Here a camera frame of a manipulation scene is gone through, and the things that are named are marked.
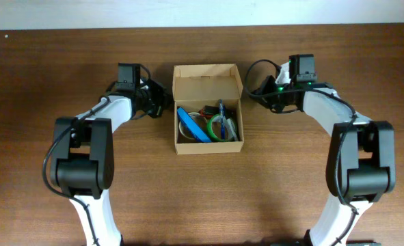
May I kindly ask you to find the blue plastic case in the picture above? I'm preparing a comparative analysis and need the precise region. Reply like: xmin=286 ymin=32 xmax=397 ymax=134
xmin=177 ymin=107 xmax=211 ymax=143

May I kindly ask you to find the black marker pen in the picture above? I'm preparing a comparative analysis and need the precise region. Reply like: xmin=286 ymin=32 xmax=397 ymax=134
xmin=226 ymin=118 xmax=239 ymax=141

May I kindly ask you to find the blue ballpoint pen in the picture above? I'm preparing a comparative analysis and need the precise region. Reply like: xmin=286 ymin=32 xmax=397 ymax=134
xmin=219 ymin=100 xmax=226 ymax=140

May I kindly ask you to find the green tape roll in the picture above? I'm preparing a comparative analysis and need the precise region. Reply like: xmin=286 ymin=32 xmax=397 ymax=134
xmin=207 ymin=114 xmax=230 ymax=142

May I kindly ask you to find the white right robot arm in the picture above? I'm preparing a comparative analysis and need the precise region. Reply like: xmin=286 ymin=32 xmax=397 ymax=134
xmin=247 ymin=54 xmax=396 ymax=246

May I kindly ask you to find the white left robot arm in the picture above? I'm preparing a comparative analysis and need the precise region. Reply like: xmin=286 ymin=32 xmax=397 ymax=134
xmin=42 ymin=63 xmax=172 ymax=245

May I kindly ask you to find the brown cardboard box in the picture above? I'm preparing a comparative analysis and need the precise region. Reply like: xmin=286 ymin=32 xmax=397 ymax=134
xmin=172 ymin=64 xmax=244 ymax=154

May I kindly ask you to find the beige masking tape roll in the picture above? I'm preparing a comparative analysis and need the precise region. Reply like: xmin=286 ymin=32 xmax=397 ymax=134
xmin=178 ymin=112 xmax=208 ymax=141

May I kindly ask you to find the black left camera cable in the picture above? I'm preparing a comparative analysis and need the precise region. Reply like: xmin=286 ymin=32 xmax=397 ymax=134
xmin=41 ymin=64 xmax=153 ymax=246

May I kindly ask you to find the black camera cable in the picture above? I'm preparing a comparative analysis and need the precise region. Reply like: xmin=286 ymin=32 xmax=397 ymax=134
xmin=41 ymin=64 xmax=153 ymax=246
xmin=244 ymin=59 xmax=360 ymax=246

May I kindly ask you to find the black right camera cable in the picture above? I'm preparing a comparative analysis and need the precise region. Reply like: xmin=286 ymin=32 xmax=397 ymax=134
xmin=244 ymin=59 xmax=360 ymax=246

